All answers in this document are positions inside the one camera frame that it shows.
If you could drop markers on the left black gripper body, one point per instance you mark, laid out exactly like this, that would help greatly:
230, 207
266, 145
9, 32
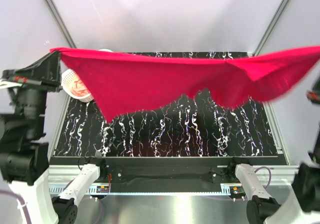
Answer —
32, 78

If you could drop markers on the red t-shirt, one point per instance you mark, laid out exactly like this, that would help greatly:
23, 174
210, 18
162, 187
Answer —
123, 83

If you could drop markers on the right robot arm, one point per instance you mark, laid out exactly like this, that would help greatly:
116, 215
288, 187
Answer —
293, 125

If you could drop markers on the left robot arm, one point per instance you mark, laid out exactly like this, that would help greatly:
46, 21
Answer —
24, 160

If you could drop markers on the white plastic laundry basket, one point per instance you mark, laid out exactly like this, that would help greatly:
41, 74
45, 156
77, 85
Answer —
67, 77

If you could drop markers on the peach t-shirt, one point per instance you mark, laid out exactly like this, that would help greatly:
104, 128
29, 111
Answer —
78, 89

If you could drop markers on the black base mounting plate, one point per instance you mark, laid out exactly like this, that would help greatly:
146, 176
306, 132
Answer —
186, 175

